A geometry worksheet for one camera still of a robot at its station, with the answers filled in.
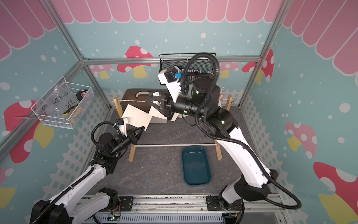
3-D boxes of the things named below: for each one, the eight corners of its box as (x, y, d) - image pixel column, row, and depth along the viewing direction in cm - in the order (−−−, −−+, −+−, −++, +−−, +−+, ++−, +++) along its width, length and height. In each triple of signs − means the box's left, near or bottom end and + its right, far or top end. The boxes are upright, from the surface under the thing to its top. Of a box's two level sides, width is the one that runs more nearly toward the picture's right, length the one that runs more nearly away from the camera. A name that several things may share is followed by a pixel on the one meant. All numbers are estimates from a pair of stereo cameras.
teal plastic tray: (181, 186, 82) (181, 184, 78) (182, 149, 97) (182, 145, 94) (210, 186, 82) (211, 184, 78) (206, 148, 97) (207, 145, 94)
